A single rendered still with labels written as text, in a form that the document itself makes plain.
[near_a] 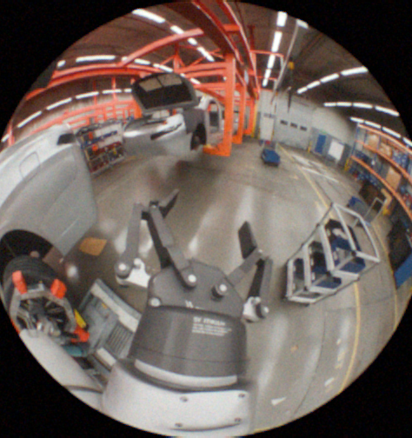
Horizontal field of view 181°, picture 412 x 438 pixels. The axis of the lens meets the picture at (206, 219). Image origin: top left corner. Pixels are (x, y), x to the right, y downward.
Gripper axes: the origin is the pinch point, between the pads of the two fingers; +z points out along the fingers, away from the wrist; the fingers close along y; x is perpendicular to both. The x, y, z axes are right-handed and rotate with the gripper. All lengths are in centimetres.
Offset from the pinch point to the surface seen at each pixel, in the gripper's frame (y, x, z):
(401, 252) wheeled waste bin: -501, -132, 15
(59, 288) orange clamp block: 58, 70, -18
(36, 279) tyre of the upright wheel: 72, 64, -26
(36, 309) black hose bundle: 56, 59, -39
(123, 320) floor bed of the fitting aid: 27, 142, -4
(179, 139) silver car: 73, -2, 206
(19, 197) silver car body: 110, 35, -9
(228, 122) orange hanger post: 13, -76, 280
